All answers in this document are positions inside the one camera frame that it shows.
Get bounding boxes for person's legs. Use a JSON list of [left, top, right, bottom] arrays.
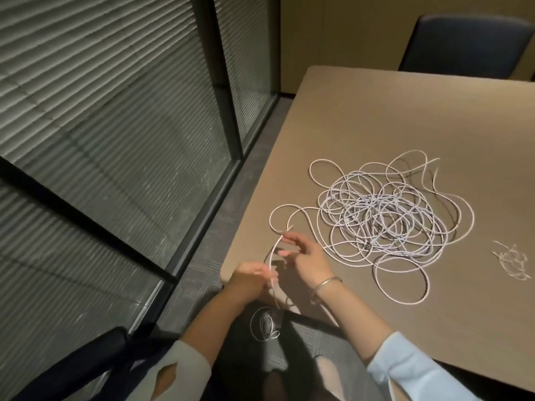
[[259, 354, 350, 401]]

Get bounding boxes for person's left hand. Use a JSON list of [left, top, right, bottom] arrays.
[[222, 262, 280, 306]]

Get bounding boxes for bunch of white twist ties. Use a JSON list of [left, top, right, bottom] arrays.
[[491, 239, 532, 282]]

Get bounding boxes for glass partition with grey blinds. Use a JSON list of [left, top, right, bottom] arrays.
[[0, 0, 279, 401]]

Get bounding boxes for white cable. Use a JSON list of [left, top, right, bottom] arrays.
[[249, 149, 476, 343]]

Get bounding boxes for person's right forearm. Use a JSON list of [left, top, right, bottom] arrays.
[[311, 279, 482, 401]]

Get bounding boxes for brown table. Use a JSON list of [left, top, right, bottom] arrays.
[[219, 64, 535, 393]]

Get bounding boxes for dark meeting chair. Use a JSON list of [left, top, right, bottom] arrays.
[[397, 13, 535, 80]]

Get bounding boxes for silver bracelet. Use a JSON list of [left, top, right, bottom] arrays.
[[309, 276, 343, 305]]

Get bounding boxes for person's left forearm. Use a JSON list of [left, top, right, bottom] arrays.
[[150, 287, 258, 401]]

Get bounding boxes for person's right hand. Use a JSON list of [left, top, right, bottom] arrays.
[[278, 231, 336, 291]]

